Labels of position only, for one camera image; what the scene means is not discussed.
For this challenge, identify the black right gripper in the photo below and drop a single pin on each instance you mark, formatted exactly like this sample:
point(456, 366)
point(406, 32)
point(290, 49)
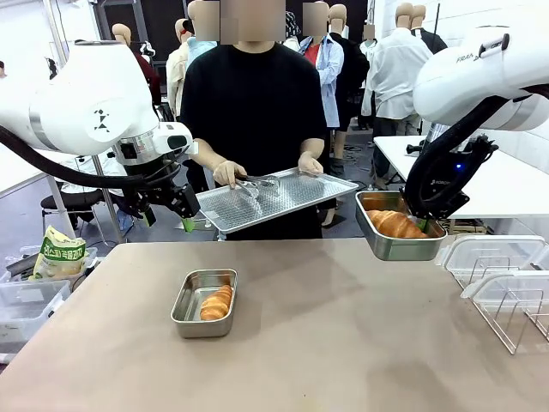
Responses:
point(448, 193)

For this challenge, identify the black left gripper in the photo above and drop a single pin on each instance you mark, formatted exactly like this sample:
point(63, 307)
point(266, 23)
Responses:
point(182, 199)

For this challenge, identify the golden croissant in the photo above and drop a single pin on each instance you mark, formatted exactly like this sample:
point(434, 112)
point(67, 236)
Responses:
point(392, 224)
point(216, 302)

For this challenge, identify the rectangular steel container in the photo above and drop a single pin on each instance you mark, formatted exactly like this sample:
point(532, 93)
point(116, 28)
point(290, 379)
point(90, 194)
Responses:
point(193, 296)
point(399, 249)

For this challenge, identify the metal tongs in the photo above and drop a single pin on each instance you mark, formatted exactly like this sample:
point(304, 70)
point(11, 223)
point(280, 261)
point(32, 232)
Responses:
point(261, 182)

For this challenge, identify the clear plastic clip lid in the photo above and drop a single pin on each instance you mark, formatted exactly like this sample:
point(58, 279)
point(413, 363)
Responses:
point(489, 251)
point(510, 289)

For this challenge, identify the perforated metal baking tray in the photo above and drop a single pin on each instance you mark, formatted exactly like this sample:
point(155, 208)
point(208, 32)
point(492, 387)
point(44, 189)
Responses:
point(300, 193)

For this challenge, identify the person's left forearm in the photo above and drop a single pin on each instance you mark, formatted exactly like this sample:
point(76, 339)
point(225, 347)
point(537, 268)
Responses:
point(314, 146)

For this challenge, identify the person's right forearm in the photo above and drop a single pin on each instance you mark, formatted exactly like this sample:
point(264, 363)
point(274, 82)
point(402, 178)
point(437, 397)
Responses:
point(208, 153)

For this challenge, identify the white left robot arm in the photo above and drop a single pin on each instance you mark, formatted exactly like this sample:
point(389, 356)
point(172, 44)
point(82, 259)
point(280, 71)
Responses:
point(86, 107)

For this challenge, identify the person's right hand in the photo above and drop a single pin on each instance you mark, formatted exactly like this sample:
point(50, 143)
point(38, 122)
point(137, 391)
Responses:
point(226, 172)

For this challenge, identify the person's left hand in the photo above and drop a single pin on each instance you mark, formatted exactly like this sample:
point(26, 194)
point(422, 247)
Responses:
point(309, 163)

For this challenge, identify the white table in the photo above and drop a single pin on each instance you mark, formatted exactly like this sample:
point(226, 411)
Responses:
point(506, 184)

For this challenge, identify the black office chair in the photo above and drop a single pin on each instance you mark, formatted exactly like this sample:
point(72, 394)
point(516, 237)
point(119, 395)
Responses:
point(73, 201)

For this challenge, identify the yellow green snack bag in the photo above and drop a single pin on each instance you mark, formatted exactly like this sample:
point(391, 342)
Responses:
point(60, 259)

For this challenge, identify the person in black T-shirt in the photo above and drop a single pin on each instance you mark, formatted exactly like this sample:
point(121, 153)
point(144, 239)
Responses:
point(253, 107)

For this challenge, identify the mannequin in cream shirt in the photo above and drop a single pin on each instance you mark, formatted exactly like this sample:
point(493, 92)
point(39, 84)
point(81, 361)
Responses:
point(176, 77)

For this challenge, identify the mannequin in dark red sweater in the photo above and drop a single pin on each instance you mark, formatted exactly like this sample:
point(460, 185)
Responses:
point(150, 77)

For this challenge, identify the mannequin in white shirt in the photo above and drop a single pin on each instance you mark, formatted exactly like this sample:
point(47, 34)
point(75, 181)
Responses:
point(394, 73)

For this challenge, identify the grey plastic crate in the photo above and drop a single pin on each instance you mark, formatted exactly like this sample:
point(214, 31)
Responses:
point(19, 265)

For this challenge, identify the clear plastic storage bin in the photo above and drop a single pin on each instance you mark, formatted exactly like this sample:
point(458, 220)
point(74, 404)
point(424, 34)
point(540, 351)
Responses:
point(25, 309)

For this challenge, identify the mannequin in light blue shirt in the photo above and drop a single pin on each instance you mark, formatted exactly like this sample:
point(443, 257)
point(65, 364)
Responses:
point(330, 81)

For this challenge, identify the mannequin in black clothes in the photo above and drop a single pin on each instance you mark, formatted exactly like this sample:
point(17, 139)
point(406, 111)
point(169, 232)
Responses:
point(354, 64)

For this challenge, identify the mannequin in light blue fleece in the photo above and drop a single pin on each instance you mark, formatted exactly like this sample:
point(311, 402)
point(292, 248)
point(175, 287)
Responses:
point(199, 47)

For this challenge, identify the mannequin in black jacket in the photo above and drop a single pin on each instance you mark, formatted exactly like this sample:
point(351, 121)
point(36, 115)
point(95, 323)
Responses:
point(435, 40)

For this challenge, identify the person in white shirt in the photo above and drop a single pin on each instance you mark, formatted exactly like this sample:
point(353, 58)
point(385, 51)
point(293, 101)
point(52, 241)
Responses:
point(2, 70)

